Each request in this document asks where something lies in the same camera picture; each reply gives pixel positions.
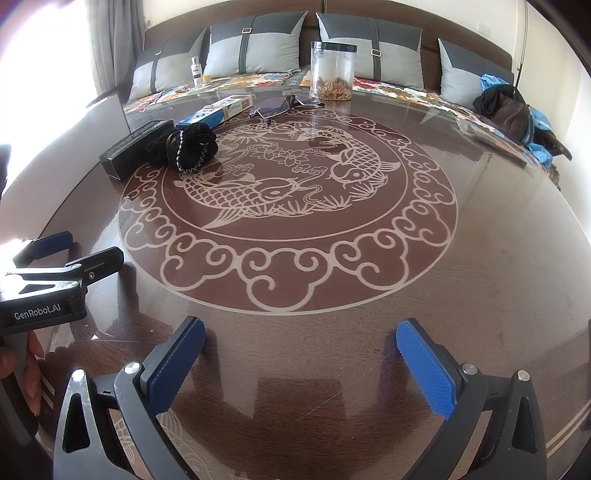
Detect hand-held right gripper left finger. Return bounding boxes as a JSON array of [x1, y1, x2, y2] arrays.
[[52, 316, 206, 480]]

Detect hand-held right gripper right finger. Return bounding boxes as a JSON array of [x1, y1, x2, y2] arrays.
[[396, 318, 548, 480]]

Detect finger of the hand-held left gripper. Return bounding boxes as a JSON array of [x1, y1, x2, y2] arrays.
[[4, 247, 124, 291], [11, 232, 75, 268]]

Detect large white storage box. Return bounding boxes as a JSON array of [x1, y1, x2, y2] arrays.
[[0, 91, 129, 241]]

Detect wooden desktop with fish pattern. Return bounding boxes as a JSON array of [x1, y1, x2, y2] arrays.
[[0, 85, 591, 480]]

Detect person's left hand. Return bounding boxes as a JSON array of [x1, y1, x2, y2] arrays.
[[0, 331, 45, 415]]

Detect long black box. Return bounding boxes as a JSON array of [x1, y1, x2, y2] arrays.
[[99, 119, 177, 180]]

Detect black beaded scrunchie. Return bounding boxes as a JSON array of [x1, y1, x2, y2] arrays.
[[147, 122, 219, 175]]

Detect blue and white carton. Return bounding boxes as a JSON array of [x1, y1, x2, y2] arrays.
[[177, 95, 256, 128]]

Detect grey two-tone cushion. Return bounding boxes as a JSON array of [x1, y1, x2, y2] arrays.
[[438, 38, 514, 109], [133, 28, 209, 94], [315, 12, 424, 90], [203, 11, 308, 78]]

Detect grey curtain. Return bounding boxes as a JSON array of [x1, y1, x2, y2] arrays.
[[88, 0, 153, 97]]

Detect eyeglasses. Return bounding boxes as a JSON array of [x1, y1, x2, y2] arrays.
[[248, 93, 325, 127]]

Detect floral blanket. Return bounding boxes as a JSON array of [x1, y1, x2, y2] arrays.
[[122, 69, 561, 190]]

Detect brown handbag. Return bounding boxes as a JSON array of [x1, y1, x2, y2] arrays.
[[473, 84, 535, 141]]

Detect brown bag with blue cloth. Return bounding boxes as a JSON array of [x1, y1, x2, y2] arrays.
[[479, 74, 555, 169]]

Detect clear jar with black lid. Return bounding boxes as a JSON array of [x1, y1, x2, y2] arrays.
[[309, 41, 358, 101]]

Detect dark wooden sofa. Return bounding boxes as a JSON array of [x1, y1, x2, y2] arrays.
[[90, 0, 573, 195]]

